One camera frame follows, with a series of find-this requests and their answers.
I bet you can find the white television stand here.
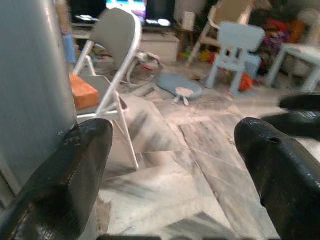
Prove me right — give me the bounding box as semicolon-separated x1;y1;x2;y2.
72;23;181;63

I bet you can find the colourful clothes pile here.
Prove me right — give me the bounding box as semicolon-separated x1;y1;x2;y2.
249;9;308;51

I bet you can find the white baby bouncer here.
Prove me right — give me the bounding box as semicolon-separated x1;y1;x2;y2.
124;51;163;88

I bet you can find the blue grey floor cushion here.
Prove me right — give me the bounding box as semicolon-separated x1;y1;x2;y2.
156;72;203;101

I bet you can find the doll with blue skirt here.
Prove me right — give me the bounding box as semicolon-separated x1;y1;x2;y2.
56;0;77;65

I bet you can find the light blue child chair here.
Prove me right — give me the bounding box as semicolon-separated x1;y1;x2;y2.
206;21;266;98

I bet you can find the black television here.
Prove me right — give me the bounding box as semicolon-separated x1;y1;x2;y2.
69;0;176;28

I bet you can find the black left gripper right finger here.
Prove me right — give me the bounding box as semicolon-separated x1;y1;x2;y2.
234;117;320;240

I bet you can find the beige wicker chair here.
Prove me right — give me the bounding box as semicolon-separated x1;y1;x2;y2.
187;0;256;66

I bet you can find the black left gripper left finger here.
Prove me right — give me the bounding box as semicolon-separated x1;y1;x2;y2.
0;118;114;240

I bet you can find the orange box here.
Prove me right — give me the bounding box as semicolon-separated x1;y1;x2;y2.
69;74;100;110

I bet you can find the small white box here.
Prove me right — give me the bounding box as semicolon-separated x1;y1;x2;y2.
182;11;196;31

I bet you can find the white grey folding chair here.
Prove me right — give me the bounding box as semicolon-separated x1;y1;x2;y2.
69;7;143;171

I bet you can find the small white table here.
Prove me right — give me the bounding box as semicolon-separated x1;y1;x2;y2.
266;42;320;92

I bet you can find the orange toy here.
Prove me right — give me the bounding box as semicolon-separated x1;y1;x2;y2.
239;73;255;93

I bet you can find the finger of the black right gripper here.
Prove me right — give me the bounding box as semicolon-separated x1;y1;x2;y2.
261;111;320;141
279;93;320;111

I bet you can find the grey fridge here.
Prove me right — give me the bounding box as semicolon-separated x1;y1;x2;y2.
0;0;78;218

